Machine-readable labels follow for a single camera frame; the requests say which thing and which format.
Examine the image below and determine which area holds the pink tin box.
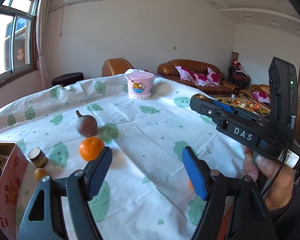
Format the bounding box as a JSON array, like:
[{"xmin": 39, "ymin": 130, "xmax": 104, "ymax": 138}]
[{"xmin": 0, "ymin": 142, "xmax": 28, "ymax": 239}]

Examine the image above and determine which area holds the pink cartoon cup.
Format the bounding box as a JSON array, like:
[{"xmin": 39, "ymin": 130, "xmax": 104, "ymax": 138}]
[{"xmin": 126, "ymin": 72, "xmax": 155, "ymax": 100}]

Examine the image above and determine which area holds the large textured orange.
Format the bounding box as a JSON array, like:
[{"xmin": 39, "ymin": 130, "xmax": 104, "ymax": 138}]
[{"xmin": 78, "ymin": 137, "xmax": 104, "ymax": 161}]

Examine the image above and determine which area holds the brown stemmed round fruit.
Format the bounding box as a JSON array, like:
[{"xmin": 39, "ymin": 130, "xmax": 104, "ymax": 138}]
[{"xmin": 76, "ymin": 110, "xmax": 98, "ymax": 138}]

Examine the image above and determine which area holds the chocolate layered snack cake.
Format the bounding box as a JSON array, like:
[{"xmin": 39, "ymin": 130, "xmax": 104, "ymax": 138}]
[{"xmin": 28, "ymin": 147, "xmax": 47, "ymax": 168}]

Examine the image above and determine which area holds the brown leather sofa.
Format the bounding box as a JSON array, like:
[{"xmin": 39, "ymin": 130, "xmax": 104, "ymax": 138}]
[{"xmin": 158, "ymin": 59, "xmax": 239, "ymax": 95}]

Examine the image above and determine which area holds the person's right hand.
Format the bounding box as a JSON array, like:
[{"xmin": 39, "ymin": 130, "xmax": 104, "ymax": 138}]
[{"xmin": 243, "ymin": 146, "xmax": 294, "ymax": 211}]

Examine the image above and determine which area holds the pink floral cushion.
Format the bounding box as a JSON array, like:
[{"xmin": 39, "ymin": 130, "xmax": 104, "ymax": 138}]
[
  {"xmin": 207, "ymin": 67, "xmax": 221, "ymax": 86},
  {"xmin": 175, "ymin": 66, "xmax": 199, "ymax": 85}
]

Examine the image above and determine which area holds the window with frame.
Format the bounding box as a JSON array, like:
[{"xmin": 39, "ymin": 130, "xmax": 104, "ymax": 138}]
[{"xmin": 0, "ymin": 0, "xmax": 39, "ymax": 86}]

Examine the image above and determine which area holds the cluttered coffee table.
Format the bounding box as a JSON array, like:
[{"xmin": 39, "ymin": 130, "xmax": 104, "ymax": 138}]
[{"xmin": 212, "ymin": 94, "xmax": 270, "ymax": 116}]

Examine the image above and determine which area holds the pink right curtain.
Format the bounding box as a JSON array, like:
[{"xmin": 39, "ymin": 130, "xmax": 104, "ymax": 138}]
[{"xmin": 36, "ymin": 0, "xmax": 51, "ymax": 90}]

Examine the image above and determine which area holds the black round stool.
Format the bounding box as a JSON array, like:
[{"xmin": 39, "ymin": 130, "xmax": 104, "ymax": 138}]
[{"xmin": 52, "ymin": 72, "xmax": 84, "ymax": 87}]

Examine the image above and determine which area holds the brown leather chair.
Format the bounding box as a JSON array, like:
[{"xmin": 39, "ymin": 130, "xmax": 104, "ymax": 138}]
[{"xmin": 102, "ymin": 58, "xmax": 134, "ymax": 77}]

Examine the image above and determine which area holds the white cloud-print tablecloth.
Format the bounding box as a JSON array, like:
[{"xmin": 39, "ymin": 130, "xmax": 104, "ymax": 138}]
[{"xmin": 0, "ymin": 74, "xmax": 244, "ymax": 239}]

